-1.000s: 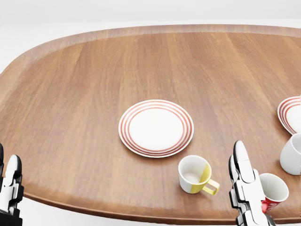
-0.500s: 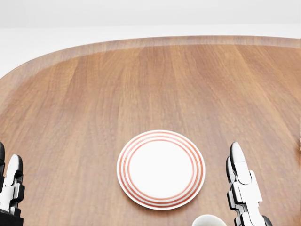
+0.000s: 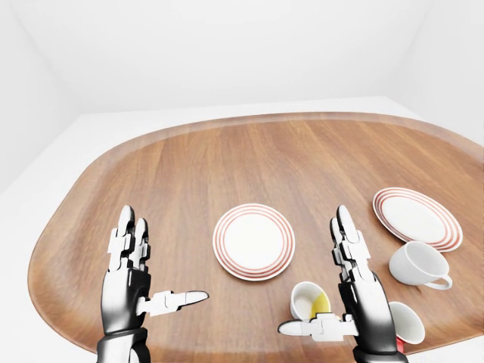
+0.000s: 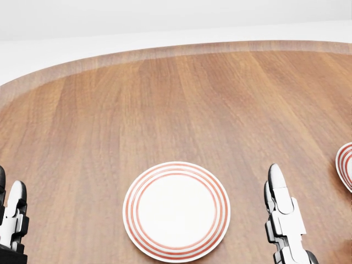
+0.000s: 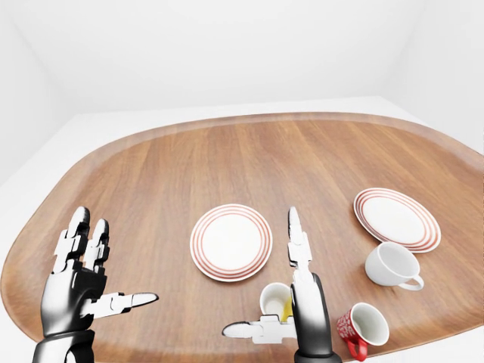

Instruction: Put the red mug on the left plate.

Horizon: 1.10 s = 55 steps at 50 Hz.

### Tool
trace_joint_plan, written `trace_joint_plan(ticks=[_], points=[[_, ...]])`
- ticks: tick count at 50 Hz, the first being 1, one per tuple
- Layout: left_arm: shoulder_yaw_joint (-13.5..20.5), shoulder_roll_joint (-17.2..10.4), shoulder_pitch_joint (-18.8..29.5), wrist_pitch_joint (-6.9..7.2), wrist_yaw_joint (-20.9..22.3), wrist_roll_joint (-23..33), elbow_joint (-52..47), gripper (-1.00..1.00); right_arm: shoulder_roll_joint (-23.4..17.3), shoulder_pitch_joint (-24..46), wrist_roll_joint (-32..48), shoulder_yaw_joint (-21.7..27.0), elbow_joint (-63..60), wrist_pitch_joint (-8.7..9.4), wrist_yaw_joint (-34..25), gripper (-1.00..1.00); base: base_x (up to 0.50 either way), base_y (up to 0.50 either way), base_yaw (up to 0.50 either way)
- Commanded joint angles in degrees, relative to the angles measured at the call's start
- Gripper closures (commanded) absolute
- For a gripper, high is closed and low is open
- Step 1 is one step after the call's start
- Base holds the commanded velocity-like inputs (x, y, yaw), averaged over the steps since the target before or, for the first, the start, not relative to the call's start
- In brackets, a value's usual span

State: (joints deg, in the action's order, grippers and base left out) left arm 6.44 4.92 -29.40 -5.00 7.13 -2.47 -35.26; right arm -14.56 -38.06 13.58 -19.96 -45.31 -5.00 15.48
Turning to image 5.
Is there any red mug with white print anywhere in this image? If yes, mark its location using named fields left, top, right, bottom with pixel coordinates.
left=336, top=302, right=390, bottom=361

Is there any yellow mug with white inside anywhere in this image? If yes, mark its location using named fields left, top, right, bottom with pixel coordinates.
left=259, top=282, right=294, bottom=323

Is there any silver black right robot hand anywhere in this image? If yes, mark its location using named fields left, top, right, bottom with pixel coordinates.
left=222, top=206, right=337, bottom=358

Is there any white cup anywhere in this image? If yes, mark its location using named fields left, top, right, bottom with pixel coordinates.
left=364, top=241, right=425, bottom=291

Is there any white plate with red rings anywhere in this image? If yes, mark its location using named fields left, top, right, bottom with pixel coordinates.
left=189, top=203, right=274, bottom=282
left=353, top=188, right=442, bottom=253

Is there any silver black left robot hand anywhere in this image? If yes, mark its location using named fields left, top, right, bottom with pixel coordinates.
left=40, top=206, right=160, bottom=339

